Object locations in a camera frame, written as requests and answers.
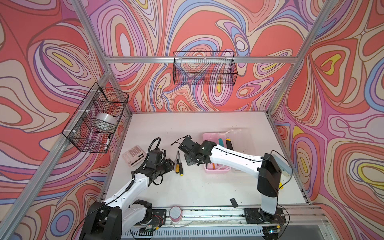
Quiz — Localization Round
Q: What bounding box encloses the grey duct tape roll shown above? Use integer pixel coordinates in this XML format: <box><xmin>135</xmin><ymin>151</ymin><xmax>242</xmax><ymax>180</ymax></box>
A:
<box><xmin>94</xmin><ymin>113</ymin><xmax>118</xmax><ymax>132</ymax></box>

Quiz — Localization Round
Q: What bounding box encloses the pink white calculator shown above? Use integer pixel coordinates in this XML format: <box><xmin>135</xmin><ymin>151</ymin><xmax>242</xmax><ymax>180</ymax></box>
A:
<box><xmin>122</xmin><ymin>145</ymin><xmax>147</xmax><ymax>167</ymax></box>

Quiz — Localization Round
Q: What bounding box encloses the black marker in basket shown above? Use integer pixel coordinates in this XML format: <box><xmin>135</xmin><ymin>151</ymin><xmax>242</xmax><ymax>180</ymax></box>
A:
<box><xmin>104</xmin><ymin>134</ymin><xmax>111</xmax><ymax>152</ymax></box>

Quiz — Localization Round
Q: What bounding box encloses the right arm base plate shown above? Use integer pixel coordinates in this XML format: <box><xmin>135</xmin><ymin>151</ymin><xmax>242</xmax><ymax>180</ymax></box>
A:
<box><xmin>243</xmin><ymin>208</ymin><xmax>287</xmax><ymax>225</ymax></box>

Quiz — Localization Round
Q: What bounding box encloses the small black clip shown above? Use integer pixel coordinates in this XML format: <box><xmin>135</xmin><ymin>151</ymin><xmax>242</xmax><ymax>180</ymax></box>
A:
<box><xmin>230</xmin><ymin>198</ymin><xmax>239</xmax><ymax>208</ymax></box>

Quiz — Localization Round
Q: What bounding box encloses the black wire basket left wall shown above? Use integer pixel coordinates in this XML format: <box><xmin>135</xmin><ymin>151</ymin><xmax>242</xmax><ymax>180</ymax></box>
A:
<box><xmin>62</xmin><ymin>83</ymin><xmax>129</xmax><ymax>154</ymax></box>

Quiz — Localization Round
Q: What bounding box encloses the orange handled screwdriver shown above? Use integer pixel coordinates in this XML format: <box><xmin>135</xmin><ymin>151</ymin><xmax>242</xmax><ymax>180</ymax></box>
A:
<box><xmin>175</xmin><ymin>152</ymin><xmax>180</xmax><ymax>174</ymax></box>

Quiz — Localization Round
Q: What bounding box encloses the grey blue stapler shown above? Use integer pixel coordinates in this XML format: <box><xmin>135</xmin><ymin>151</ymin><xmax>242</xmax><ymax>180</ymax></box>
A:
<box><xmin>273</xmin><ymin>154</ymin><xmax>293</xmax><ymax>178</ymax></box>

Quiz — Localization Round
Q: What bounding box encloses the black wire basket wall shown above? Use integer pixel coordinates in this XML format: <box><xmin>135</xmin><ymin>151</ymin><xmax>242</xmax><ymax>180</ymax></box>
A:
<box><xmin>62</xmin><ymin>83</ymin><xmax>129</xmax><ymax>154</ymax></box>
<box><xmin>173</xmin><ymin>50</ymin><xmax>238</xmax><ymax>86</ymax></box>

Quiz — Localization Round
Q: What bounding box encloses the yellow black utility knife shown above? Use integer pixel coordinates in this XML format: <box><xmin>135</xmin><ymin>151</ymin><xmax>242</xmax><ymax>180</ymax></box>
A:
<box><xmin>226</xmin><ymin>139</ymin><xmax>234</xmax><ymax>150</ymax></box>

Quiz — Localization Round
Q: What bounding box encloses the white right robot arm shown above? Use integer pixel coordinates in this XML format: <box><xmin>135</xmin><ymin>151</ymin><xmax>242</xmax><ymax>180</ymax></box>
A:
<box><xmin>178</xmin><ymin>135</ymin><xmax>282</xmax><ymax>216</ymax></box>

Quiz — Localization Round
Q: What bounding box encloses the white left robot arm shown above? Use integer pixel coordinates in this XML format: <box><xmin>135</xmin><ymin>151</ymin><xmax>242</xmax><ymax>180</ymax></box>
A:
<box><xmin>78</xmin><ymin>137</ymin><xmax>175</xmax><ymax>240</ymax></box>

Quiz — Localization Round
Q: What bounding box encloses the yellow black screwdriver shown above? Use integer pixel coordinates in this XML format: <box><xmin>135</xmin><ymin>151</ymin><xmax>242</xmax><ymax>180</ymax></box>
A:
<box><xmin>179</xmin><ymin>163</ymin><xmax>184</xmax><ymax>176</ymax></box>

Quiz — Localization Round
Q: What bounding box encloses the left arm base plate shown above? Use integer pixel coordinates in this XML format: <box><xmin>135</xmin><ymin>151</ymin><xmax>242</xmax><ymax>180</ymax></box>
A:
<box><xmin>140</xmin><ymin>209</ymin><xmax>167</xmax><ymax>228</ymax></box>

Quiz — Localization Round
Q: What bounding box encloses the pink plastic tool box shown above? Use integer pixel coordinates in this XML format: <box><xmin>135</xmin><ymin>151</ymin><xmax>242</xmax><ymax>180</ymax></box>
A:
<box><xmin>201</xmin><ymin>128</ymin><xmax>250</xmax><ymax>175</ymax></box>

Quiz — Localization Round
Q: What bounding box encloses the black wire basket back wall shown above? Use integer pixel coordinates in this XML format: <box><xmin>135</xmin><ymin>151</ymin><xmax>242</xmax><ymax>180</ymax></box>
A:
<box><xmin>173</xmin><ymin>50</ymin><xmax>238</xmax><ymax>86</ymax></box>

